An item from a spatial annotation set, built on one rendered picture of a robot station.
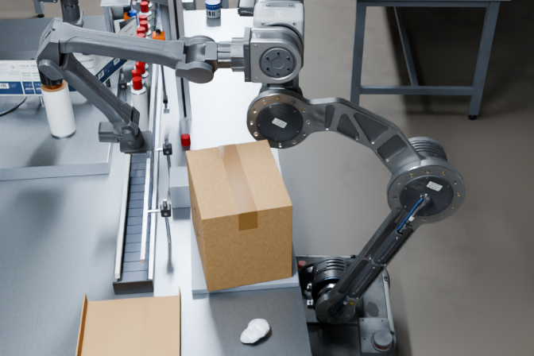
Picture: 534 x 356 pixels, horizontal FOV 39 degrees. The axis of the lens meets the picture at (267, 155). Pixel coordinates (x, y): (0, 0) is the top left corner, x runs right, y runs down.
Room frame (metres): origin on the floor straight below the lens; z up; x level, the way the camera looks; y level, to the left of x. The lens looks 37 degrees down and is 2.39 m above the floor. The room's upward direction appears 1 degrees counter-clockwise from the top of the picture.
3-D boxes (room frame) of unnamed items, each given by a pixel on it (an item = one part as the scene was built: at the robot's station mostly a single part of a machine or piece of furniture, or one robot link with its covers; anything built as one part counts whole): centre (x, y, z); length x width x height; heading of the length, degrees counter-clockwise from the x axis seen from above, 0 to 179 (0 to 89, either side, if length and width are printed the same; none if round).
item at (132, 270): (2.25, 0.44, 0.86); 1.65 x 0.08 x 0.04; 5
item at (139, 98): (2.16, 0.43, 0.98); 0.05 x 0.05 x 0.20
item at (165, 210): (1.63, 0.32, 0.91); 0.07 x 0.03 x 0.17; 95
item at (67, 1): (2.22, 0.63, 1.37); 0.07 x 0.06 x 0.07; 88
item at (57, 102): (2.15, 0.72, 1.03); 0.09 x 0.09 x 0.30
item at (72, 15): (2.22, 0.63, 1.31); 0.10 x 0.07 x 0.07; 5
